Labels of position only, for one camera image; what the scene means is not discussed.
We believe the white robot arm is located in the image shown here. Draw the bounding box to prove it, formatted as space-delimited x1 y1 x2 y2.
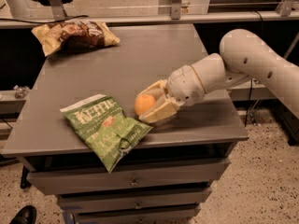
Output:
138 29 299 123

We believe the top grey drawer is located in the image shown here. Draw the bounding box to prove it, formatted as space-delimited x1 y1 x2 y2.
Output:
28 158 230 195

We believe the orange fruit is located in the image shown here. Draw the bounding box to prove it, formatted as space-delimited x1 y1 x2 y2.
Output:
135 94 156 115

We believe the grey metal rail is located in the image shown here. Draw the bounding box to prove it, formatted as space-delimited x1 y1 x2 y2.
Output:
0 10 299 30

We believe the small shiny crumpled object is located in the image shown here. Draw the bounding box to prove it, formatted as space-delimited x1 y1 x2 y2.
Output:
13 85 30 99

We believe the middle grey drawer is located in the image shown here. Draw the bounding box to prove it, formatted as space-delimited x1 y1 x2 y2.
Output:
58 187 211 213

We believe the bottom grey drawer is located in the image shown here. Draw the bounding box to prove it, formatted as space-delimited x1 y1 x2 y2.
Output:
76 204 200 224

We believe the black shoe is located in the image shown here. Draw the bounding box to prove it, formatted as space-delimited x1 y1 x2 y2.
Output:
9 205 36 224

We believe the brown yellow chip bag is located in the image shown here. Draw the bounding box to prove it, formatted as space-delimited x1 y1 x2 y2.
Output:
32 21 120 56

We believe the black cable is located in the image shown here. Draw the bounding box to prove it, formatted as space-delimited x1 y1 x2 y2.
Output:
0 14 90 25

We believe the green jalapeno chip bag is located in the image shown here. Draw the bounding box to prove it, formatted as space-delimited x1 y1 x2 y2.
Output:
61 94 152 173

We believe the grey drawer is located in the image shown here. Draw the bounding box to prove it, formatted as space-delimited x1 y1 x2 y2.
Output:
58 187 211 213
76 204 200 224
28 158 230 195

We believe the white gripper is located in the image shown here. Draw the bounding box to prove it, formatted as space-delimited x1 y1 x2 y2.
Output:
137 65 205 123

